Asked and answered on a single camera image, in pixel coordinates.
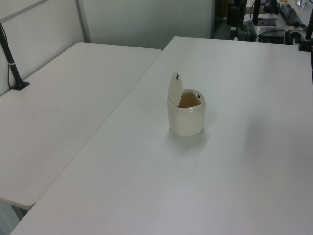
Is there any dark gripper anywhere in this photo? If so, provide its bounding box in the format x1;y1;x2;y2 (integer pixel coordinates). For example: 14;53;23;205
228;5;240;40

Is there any cream round bin lid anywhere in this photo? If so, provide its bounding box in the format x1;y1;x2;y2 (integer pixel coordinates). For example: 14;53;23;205
168;71;184;107

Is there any cream plastic trash bin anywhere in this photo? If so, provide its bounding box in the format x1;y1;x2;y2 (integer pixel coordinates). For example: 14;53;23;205
167;88;206;137

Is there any dark green box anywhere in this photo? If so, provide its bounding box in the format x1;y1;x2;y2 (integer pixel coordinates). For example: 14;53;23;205
237;21;257;41

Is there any black monitor stand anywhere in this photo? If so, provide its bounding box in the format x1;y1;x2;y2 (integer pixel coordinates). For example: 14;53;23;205
251;0;261;25

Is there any black electronics box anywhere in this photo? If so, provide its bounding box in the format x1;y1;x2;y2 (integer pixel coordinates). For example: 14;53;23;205
258;27;287;44

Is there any black keyboard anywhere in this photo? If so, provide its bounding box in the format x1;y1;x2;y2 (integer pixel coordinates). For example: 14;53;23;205
278;2;307;28

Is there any black clamp stand pole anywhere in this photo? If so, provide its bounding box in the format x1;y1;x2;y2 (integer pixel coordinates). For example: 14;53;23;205
297;13;313;52

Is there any black camera stand pole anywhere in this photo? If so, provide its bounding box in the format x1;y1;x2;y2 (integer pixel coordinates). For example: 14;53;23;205
0;21;30;91

